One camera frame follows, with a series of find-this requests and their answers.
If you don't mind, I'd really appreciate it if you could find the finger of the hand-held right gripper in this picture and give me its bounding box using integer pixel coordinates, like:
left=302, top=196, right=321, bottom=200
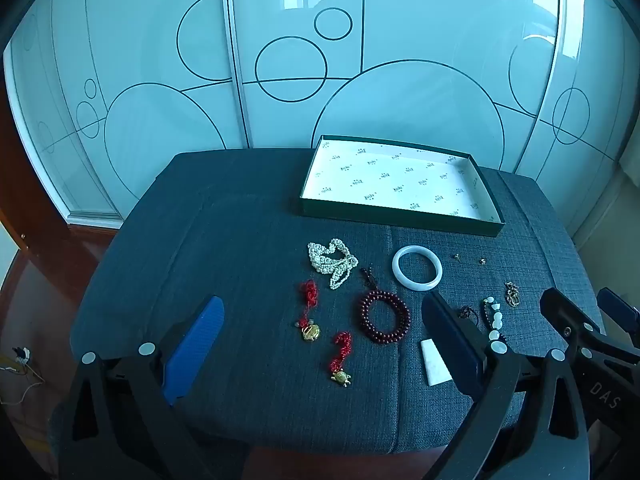
left=540, top=287, right=601, bottom=348
left=597, top=287, right=640, bottom=348

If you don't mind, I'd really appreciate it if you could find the white floor cable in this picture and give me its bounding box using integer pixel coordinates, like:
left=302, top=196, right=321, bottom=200
left=0, top=345, right=43, bottom=406

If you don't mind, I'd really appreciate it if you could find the frosted glass sliding door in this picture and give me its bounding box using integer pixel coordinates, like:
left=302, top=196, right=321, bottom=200
left=225, top=0, right=571, bottom=171
left=515, top=0, right=638, bottom=241
left=4, top=0, right=251, bottom=221

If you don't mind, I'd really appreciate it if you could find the dark red bead bracelet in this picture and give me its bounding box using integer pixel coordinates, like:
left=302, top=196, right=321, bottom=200
left=359, top=266, right=412, bottom=345

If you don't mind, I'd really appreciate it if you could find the white stone bead necklace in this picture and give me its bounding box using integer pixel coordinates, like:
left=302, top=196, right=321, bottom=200
left=459, top=297, right=508, bottom=356

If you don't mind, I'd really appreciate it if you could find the white pearl necklace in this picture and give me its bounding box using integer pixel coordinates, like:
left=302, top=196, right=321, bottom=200
left=306, top=239, right=360, bottom=291

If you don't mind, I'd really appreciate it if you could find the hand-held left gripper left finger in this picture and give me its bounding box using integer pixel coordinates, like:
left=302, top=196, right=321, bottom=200
left=56, top=296, right=226, bottom=480

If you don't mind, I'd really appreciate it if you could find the red cord gold charm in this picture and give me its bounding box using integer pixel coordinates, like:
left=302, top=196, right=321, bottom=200
left=295, top=280, right=323, bottom=343
left=327, top=331, right=353, bottom=388

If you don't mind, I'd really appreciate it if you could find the white jade bangle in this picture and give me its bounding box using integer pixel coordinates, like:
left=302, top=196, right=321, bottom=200
left=391, top=245, right=444, bottom=292

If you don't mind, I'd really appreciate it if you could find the green cardboard box tray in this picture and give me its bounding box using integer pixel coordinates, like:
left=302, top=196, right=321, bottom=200
left=299, top=134, right=506, bottom=238

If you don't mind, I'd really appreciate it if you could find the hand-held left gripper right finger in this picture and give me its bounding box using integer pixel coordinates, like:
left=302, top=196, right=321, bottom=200
left=421, top=291, right=592, bottom=480

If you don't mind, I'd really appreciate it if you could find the white stone slab pendant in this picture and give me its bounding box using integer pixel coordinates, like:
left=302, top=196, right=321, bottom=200
left=419, top=339, right=453, bottom=387

